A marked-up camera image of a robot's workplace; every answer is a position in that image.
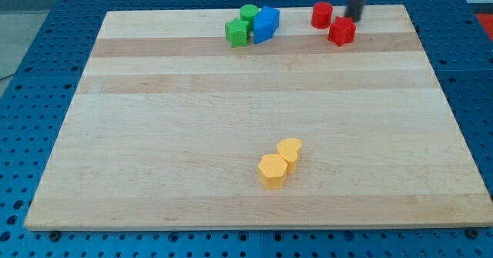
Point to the red cylinder block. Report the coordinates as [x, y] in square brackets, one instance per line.
[321, 15]

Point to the green star block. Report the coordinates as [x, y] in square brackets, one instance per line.
[237, 32]

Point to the blue cube block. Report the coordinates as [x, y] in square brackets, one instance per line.
[271, 14]

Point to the yellow heart block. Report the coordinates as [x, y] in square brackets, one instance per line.
[290, 150]

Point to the red star block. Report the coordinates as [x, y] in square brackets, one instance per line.
[342, 31]

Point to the black pusher rod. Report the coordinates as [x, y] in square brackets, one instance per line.
[356, 0]

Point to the yellow hexagon block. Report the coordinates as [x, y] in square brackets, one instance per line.
[272, 171]

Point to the blue pentagon block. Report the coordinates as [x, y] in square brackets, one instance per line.
[263, 29]

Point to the green cylinder block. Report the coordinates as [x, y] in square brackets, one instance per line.
[247, 13]

